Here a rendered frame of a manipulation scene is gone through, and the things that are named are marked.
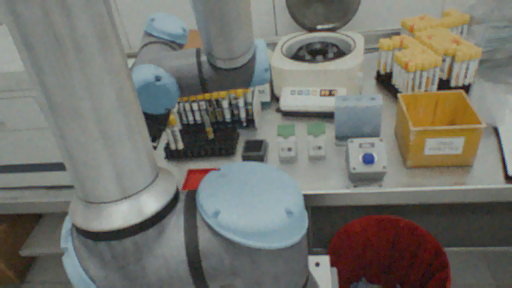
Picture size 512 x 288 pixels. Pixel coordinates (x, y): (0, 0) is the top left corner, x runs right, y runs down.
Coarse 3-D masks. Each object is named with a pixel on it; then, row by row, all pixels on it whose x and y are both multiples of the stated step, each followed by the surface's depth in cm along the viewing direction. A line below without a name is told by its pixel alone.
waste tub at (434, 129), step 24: (408, 96) 82; (432, 96) 82; (456, 96) 81; (408, 120) 75; (432, 120) 85; (456, 120) 84; (480, 120) 72; (408, 144) 76; (432, 144) 74; (456, 144) 73
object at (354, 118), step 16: (336, 96) 85; (352, 96) 84; (368, 96) 83; (336, 112) 83; (352, 112) 83; (368, 112) 82; (336, 128) 86; (352, 128) 85; (368, 128) 85; (336, 144) 87
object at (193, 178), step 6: (204, 168) 85; (210, 168) 85; (216, 168) 85; (186, 174) 85; (192, 174) 85; (198, 174) 85; (204, 174) 85; (186, 180) 84; (192, 180) 84; (198, 180) 83; (186, 186) 82; (192, 186) 82
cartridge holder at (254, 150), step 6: (246, 144) 88; (252, 144) 88; (258, 144) 87; (264, 144) 85; (246, 150) 87; (252, 150) 87; (258, 150) 87; (264, 150) 85; (246, 156) 83; (252, 156) 83; (258, 156) 83; (264, 156) 84; (258, 162) 84; (264, 162) 83
